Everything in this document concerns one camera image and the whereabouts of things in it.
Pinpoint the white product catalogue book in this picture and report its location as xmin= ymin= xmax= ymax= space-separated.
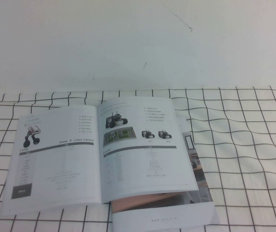
xmin=0 ymin=96 xmax=221 ymax=230

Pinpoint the white black-grid tablecloth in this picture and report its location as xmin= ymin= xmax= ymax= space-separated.
xmin=0 ymin=86 xmax=276 ymax=232

